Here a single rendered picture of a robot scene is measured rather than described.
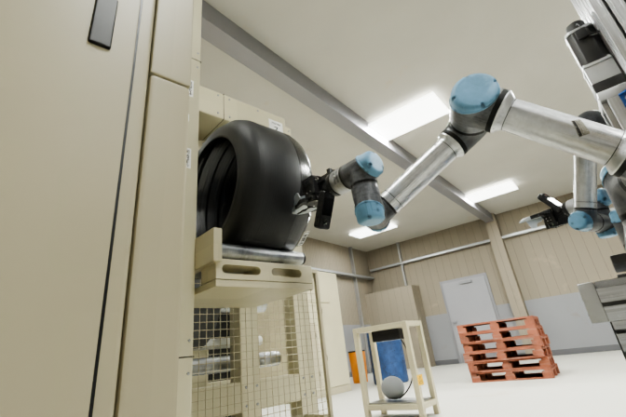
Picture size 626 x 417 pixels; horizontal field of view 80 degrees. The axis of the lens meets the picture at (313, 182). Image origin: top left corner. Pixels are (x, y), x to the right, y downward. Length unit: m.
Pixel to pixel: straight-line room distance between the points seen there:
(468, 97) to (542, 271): 10.37
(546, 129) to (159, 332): 0.93
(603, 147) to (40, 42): 1.03
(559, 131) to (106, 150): 0.94
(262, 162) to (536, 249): 10.50
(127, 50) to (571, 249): 11.11
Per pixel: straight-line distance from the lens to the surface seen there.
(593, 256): 11.25
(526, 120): 1.06
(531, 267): 11.36
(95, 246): 0.37
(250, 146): 1.24
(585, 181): 1.77
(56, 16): 0.48
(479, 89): 1.06
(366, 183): 0.99
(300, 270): 1.27
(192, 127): 1.37
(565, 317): 11.21
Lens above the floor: 0.58
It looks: 25 degrees up
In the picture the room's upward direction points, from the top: 7 degrees counter-clockwise
